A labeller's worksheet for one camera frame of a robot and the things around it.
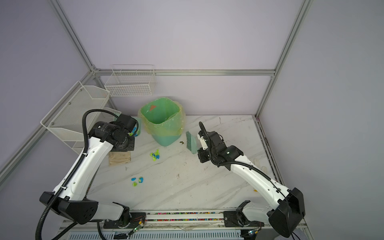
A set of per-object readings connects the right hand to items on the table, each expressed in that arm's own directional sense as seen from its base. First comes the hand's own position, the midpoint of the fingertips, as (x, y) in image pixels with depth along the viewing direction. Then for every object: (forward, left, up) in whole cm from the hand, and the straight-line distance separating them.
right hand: (198, 151), depth 77 cm
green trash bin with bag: (+33, +26, -9) cm, 43 cm away
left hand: (-3, +36, +8) cm, 37 cm away
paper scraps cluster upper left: (+8, +28, -19) cm, 35 cm away
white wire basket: (+44, +44, +15) cm, 64 cm away
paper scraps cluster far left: (-9, +34, -18) cm, 40 cm away
